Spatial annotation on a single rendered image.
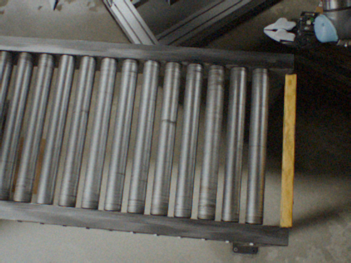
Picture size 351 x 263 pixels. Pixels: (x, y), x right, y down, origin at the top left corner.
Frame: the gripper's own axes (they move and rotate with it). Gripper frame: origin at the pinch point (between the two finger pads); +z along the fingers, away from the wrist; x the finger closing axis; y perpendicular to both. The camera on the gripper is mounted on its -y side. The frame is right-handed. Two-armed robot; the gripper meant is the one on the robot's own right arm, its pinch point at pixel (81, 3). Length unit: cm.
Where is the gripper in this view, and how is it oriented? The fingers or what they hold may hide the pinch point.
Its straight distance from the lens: 93.3
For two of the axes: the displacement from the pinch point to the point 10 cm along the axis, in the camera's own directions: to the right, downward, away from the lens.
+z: 1.1, 9.6, -2.6
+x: -9.9, 0.9, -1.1
